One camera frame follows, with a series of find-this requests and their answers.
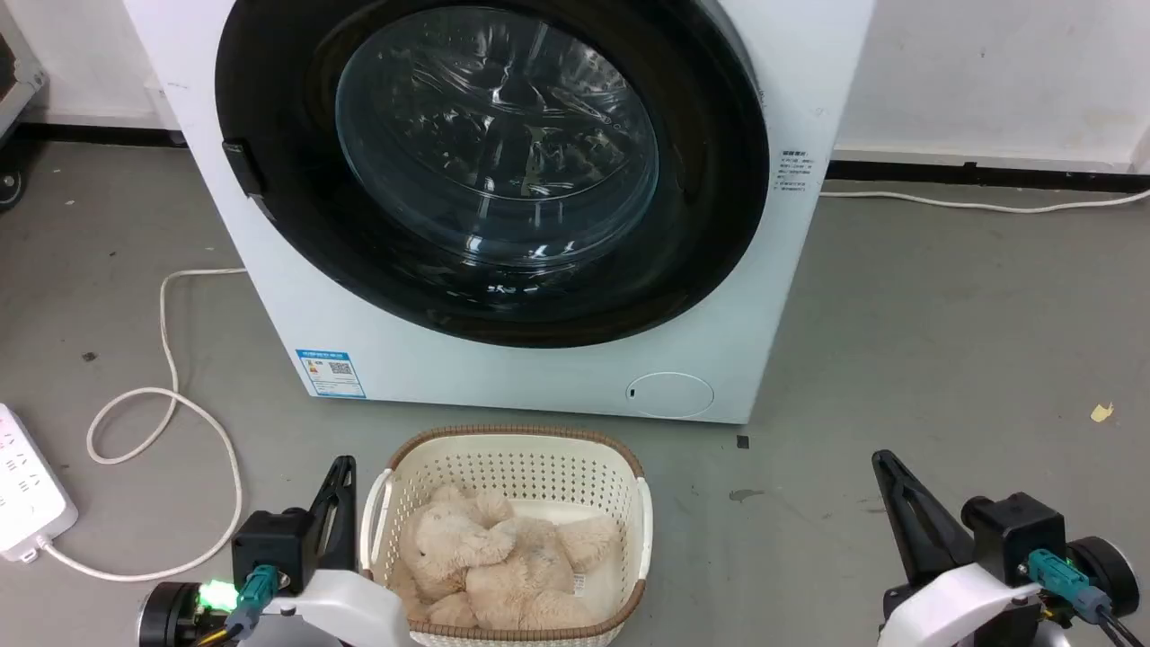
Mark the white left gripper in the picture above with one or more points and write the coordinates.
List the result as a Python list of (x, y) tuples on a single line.
[(359, 607)]

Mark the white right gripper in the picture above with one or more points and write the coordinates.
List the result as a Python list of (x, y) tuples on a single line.
[(952, 607)]

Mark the white front-load washing machine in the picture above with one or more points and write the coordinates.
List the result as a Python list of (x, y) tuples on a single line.
[(296, 305)]

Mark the black round washer door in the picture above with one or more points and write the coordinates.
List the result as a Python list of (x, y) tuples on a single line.
[(719, 198)]

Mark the blue energy label sticker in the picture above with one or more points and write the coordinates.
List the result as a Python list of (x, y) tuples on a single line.
[(331, 373)]

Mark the beige plush toy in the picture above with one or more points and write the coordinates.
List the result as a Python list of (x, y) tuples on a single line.
[(485, 562)]

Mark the cream plastic laundry basket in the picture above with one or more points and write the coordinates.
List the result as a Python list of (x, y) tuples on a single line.
[(503, 467)]

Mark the black round left wrist motor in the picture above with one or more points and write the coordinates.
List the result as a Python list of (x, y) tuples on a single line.
[(171, 615)]

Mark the black round wrist motor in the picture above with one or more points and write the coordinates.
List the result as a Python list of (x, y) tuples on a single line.
[(171, 615), (1110, 571)]

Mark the black round right wrist motor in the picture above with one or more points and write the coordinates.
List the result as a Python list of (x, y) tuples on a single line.
[(1110, 571)]

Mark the yellow paper scrap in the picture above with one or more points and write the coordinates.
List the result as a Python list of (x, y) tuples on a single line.
[(1101, 412)]

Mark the round white filter cover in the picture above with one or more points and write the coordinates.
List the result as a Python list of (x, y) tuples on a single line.
[(669, 395)]

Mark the white power strip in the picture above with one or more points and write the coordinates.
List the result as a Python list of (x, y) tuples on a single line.
[(27, 494)]

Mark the small text sticker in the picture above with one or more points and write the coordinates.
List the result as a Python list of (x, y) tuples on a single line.
[(794, 171)]

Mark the grey wheeled cart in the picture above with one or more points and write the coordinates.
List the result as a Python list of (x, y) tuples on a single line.
[(11, 90)]

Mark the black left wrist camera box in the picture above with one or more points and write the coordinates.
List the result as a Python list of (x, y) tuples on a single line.
[(269, 544)]

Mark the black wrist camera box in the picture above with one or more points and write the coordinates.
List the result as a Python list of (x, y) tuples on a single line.
[(269, 544), (1020, 535)]

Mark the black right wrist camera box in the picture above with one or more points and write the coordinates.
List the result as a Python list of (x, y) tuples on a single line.
[(1020, 535)]

